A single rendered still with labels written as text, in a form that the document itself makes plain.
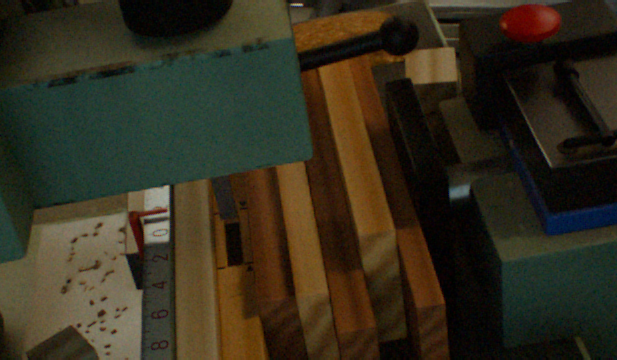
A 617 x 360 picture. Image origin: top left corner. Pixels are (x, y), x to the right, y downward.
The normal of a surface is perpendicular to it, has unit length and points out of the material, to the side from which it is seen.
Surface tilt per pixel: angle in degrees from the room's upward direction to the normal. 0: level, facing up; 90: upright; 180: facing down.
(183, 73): 90
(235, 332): 0
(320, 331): 90
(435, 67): 0
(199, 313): 0
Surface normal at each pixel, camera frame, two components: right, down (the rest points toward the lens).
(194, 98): 0.11, 0.60
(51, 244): -0.14, -0.78
